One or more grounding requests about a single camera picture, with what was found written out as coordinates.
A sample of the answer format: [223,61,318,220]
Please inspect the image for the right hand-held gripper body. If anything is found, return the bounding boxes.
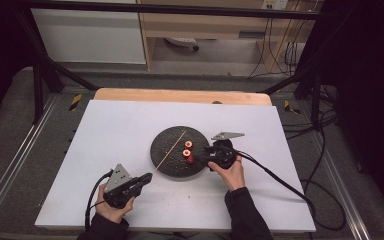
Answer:
[206,131,246,170]

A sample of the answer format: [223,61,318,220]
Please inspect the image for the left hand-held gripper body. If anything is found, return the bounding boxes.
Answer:
[102,162,142,210]

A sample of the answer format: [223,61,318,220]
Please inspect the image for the round black plate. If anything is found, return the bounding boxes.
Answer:
[149,125,211,178]

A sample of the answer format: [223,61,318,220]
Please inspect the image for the thin wooden skewer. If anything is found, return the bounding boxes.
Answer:
[152,130,187,174]

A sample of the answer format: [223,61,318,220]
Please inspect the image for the person's right hand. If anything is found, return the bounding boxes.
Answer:
[207,155,247,192]

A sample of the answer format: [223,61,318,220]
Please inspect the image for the person's left hand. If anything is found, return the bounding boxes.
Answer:
[94,183,136,225]

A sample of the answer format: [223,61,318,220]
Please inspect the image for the wooden table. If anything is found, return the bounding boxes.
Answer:
[93,87,273,107]

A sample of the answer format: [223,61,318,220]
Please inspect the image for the white power strip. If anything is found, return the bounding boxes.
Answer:
[164,36,201,52]

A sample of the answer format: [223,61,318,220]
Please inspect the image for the light wooden desk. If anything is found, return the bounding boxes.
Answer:
[135,0,315,72]

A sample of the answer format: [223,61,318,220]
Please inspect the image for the white cabinet panel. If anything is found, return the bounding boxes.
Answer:
[30,7,147,65]

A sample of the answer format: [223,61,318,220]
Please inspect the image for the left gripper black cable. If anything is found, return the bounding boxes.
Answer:
[84,169,115,232]

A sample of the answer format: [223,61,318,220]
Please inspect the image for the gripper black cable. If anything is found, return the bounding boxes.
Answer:
[84,169,115,232]
[235,149,347,232]

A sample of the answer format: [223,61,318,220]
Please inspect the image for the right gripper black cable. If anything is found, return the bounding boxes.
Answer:
[235,149,347,232]

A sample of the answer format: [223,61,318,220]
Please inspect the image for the aluminium floor rail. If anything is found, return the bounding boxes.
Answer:
[311,131,372,240]
[0,93,60,228]

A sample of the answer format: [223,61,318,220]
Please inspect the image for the bundle of hanging cables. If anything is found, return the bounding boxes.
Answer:
[247,15,309,80]

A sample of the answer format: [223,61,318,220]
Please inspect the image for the black metal frame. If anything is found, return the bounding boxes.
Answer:
[14,0,323,126]

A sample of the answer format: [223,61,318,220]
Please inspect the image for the white wall socket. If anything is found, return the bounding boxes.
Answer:
[260,0,290,11]

